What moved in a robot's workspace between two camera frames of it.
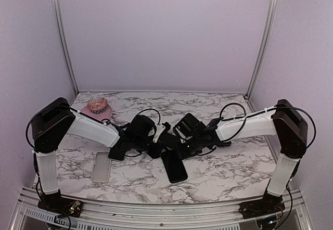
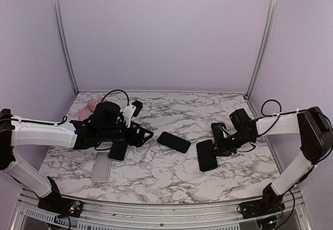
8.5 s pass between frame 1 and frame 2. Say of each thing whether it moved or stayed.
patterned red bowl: stayed
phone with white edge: stayed
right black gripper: moved
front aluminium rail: stayed
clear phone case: stayed
